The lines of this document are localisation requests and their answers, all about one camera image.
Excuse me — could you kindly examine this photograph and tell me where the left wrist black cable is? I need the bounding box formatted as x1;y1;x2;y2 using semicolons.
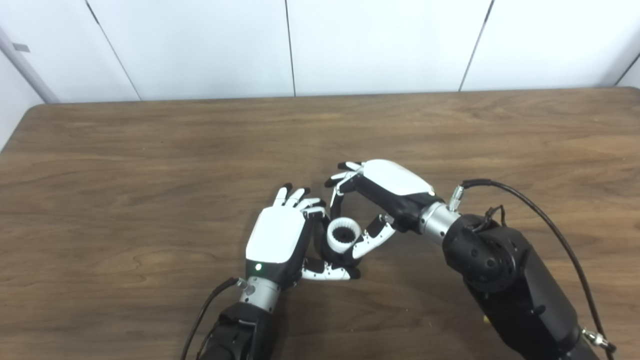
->
180;277;247;360

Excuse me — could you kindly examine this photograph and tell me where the thin black wire loop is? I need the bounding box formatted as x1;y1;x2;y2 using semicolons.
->
472;204;507;234

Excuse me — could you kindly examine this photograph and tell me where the grey wall corner post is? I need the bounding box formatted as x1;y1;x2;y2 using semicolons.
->
0;27;61;105

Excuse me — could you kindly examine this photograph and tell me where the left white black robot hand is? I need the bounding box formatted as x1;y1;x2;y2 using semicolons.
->
245;183;362;291

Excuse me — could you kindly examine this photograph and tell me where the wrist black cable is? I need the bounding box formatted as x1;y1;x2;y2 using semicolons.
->
447;178;617;360
180;277;247;360

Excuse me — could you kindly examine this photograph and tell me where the round black part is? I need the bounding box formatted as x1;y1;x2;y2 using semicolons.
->
316;215;363;271

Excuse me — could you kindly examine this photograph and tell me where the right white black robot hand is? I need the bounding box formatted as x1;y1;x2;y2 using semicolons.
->
324;159;446;261

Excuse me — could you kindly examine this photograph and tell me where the white ring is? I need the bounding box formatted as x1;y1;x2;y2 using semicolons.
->
326;217;363;254

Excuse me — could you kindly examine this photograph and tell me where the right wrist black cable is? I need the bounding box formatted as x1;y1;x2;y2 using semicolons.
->
447;178;617;360

